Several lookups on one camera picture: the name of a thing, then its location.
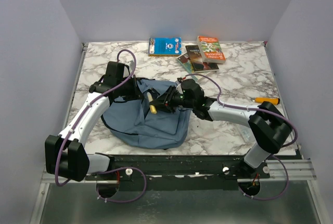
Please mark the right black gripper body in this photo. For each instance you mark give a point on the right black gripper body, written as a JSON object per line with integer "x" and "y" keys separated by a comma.
{"x": 174, "y": 99}

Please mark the blue fabric backpack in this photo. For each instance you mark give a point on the blue fabric backpack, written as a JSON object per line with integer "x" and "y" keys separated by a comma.
{"x": 134, "y": 124}

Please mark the orange white paperback book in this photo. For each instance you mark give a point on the orange white paperback book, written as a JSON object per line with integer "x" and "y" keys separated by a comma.
{"x": 210, "y": 49}

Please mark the yellow handled screwdriver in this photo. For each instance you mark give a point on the yellow handled screwdriver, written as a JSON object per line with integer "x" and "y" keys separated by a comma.
{"x": 260, "y": 100}

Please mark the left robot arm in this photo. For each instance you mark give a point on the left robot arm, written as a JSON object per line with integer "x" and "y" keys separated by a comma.
{"x": 65, "y": 153}

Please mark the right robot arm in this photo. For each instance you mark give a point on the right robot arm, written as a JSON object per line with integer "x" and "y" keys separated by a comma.
{"x": 269, "y": 127}

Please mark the teal cover paperback book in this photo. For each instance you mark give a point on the teal cover paperback book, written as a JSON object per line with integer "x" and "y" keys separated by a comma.
{"x": 184, "y": 61}

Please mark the dark cover paperback book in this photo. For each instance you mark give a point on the dark cover paperback book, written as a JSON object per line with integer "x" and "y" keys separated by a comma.
{"x": 197, "y": 62}

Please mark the blue box book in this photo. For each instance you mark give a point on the blue box book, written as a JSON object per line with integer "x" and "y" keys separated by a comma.
{"x": 165, "y": 47}

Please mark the clear plastic screw box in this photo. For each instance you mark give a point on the clear plastic screw box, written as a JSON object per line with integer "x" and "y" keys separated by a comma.
{"x": 245, "y": 132}

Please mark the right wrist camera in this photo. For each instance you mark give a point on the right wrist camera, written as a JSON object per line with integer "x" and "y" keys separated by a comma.
{"x": 184, "y": 84}

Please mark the black mounting base plate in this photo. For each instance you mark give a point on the black mounting base plate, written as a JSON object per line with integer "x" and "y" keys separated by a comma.
{"x": 185, "y": 172}

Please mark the aluminium rail frame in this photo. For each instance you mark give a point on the aluminium rail frame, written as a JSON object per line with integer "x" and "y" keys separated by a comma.
{"x": 247, "y": 74}

